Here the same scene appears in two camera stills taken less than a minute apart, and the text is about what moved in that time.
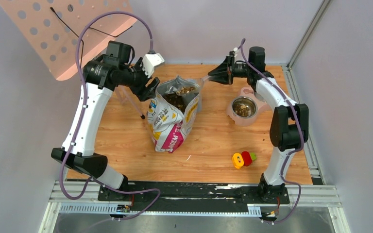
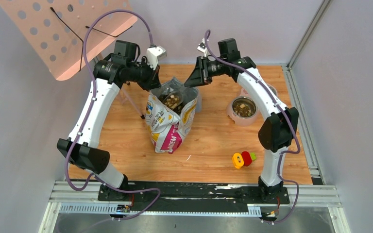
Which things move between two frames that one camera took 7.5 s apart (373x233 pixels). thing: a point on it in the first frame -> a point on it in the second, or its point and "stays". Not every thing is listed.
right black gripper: x=222 y=74 -> x=200 y=75
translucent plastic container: x=200 y=98 stays
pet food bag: x=172 y=112 stays
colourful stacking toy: x=245 y=158 stays
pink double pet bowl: x=247 y=107 stays
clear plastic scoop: x=190 y=86 -> x=173 y=100
